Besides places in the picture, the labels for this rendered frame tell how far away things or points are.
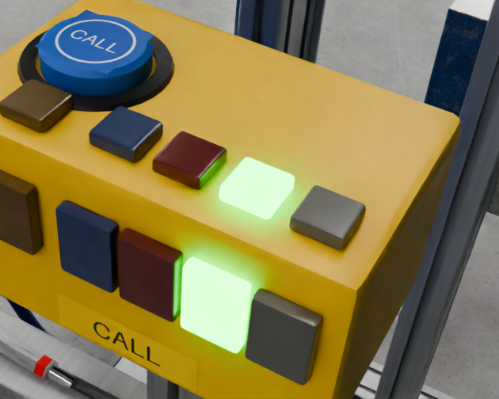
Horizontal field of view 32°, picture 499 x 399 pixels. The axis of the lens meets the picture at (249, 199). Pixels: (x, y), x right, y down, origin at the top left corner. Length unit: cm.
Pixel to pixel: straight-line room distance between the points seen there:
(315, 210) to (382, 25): 224
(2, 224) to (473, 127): 57
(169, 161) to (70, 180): 3
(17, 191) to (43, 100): 3
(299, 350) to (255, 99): 9
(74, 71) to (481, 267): 157
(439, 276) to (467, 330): 77
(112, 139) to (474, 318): 148
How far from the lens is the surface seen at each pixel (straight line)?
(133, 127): 29
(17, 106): 30
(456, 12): 87
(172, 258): 27
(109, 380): 49
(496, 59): 78
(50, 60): 31
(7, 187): 30
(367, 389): 148
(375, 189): 28
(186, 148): 28
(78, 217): 29
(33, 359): 48
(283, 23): 85
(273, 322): 26
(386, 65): 233
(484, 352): 168
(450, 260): 92
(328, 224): 26
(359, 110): 31
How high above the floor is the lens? 125
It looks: 43 degrees down
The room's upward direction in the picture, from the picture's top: 6 degrees clockwise
